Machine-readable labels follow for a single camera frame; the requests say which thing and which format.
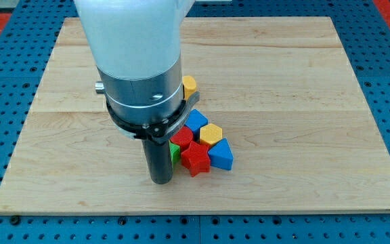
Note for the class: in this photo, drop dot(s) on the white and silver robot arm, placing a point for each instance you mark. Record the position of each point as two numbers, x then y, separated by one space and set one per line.
137 50

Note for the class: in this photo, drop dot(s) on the yellow heart block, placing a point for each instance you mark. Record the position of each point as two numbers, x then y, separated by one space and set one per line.
189 86

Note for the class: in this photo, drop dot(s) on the blue cube block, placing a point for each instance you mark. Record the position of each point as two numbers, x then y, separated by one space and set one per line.
195 121

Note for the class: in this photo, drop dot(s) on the yellow hexagon block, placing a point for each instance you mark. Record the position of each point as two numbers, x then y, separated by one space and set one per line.
210 134

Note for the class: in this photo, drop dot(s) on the red cylinder block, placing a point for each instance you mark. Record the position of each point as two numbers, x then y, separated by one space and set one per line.
183 138

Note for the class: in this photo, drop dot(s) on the green block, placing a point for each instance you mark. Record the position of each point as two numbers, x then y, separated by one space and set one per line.
175 152

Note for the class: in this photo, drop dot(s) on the red star block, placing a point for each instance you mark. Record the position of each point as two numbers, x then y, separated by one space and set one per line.
196 159

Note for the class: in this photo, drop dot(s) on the blue triangle block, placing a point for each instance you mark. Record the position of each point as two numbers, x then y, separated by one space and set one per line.
221 155

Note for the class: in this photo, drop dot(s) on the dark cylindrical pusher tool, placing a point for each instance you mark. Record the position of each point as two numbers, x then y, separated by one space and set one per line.
158 157

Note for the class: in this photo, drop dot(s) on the wooden board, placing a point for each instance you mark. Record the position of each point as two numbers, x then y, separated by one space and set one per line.
284 93

